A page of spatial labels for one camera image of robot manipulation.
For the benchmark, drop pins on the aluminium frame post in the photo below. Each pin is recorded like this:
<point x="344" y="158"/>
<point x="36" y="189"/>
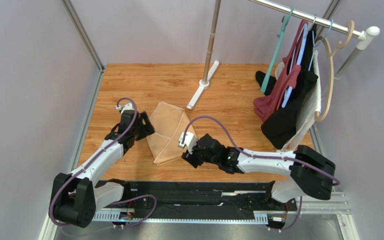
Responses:
<point x="76" y="20"/>

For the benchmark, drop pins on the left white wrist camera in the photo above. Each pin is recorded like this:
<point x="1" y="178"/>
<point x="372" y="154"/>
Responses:
<point x="128" y="107"/>

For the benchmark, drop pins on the metal clothes rack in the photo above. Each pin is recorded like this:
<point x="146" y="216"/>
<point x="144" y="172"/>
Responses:
<point x="364" y="39"/>

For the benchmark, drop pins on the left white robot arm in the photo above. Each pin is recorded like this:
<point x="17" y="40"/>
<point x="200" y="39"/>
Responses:
<point x="75" y="196"/>

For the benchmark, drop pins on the white towel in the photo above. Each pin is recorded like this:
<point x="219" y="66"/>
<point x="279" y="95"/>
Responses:
<point x="308" y="110"/>

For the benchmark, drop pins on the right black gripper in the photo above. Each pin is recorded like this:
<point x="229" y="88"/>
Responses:
<point x="196" y="153"/>

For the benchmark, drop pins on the black garment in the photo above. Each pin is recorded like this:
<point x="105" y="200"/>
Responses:
<point x="281" y="125"/>

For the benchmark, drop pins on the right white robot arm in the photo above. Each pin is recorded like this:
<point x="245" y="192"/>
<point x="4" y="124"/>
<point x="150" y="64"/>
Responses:
<point x="308" y="173"/>

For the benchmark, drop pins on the light blue hanger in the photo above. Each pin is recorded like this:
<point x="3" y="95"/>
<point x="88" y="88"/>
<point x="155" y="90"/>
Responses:
<point x="300" y="56"/>

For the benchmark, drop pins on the teal plastic hanger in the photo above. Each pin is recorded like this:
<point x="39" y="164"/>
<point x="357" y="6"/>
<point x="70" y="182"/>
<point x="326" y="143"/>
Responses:
<point x="285" y="20"/>

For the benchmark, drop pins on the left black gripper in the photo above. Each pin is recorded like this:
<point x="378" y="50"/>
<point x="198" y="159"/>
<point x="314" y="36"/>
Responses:
<point x="148" y="129"/>

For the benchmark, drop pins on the maroon shirt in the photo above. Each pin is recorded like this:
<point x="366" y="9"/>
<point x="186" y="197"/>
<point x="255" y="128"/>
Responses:
<point x="267" y="105"/>

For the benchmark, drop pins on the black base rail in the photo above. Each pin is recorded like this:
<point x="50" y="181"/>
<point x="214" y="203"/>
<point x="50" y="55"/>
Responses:
<point x="184" y="201"/>

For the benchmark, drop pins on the beige cloth napkin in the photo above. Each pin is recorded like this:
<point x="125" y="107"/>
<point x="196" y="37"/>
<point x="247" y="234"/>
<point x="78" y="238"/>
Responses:
<point x="169" y="121"/>

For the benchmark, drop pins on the beige wooden hanger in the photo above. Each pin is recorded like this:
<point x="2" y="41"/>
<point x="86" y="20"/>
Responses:
<point x="319" y="117"/>

